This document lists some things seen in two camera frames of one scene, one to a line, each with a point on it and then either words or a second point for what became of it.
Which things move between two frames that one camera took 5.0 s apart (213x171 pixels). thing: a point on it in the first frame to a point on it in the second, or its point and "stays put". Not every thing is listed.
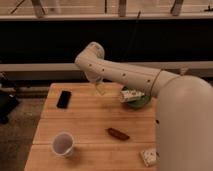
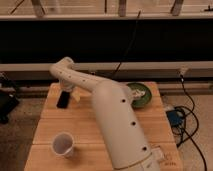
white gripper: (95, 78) to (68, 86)
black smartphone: (64, 99) stays put
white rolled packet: (131, 95) stays put
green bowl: (140, 103) stays put
